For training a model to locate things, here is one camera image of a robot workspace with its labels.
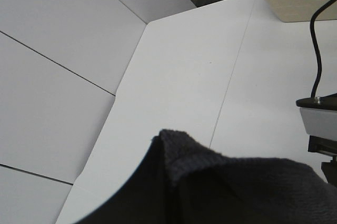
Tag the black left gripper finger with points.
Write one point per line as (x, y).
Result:
(143, 198)

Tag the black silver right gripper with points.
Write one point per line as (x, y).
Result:
(319, 119)

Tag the dark grey towel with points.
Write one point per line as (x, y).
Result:
(203, 186)

